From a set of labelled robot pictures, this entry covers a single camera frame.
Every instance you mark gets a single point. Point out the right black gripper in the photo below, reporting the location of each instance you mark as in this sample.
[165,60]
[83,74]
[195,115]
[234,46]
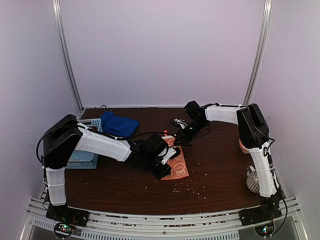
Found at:
[186,138]

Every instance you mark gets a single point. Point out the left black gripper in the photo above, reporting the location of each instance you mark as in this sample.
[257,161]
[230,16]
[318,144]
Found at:
[165,171]

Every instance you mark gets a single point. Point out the orange bunny pattern towel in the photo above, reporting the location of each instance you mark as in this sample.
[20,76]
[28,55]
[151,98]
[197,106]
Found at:
[178,166]

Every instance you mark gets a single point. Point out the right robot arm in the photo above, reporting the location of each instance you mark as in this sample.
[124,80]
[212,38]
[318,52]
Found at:
[254,136]

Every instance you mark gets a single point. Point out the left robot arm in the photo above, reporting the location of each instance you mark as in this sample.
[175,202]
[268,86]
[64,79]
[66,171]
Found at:
[69,135]

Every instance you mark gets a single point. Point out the blue towel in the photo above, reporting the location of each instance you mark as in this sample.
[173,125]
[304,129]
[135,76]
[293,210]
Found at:
[118,126]

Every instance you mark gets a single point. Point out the orange white patterned bowl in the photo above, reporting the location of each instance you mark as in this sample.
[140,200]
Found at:
[243,148]

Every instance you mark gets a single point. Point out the grey striped mug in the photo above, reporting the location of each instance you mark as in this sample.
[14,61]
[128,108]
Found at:
[252,181]

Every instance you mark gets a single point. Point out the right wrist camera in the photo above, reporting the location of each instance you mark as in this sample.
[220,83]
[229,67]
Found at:
[178,123]

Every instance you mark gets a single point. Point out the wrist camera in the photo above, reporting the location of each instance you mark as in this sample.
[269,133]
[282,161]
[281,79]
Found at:
[170,153]
[178,123]

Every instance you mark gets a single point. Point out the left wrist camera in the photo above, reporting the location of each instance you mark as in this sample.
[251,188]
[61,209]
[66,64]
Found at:
[170,153]

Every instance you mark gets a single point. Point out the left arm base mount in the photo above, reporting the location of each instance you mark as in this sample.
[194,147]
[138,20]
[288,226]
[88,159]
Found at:
[67,220]

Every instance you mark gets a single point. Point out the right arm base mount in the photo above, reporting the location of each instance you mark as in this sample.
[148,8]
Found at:
[263,221]

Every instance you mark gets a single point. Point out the front aluminium rail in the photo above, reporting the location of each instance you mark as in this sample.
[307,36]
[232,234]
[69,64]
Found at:
[221,225]

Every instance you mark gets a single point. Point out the left aluminium frame post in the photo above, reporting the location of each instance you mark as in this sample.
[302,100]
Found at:
[65,53]

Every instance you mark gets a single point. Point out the aluminium frame post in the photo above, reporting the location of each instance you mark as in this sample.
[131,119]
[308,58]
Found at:
[65,53]
[260,51]

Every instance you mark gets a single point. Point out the right aluminium frame post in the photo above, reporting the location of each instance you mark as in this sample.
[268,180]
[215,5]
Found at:
[260,51]

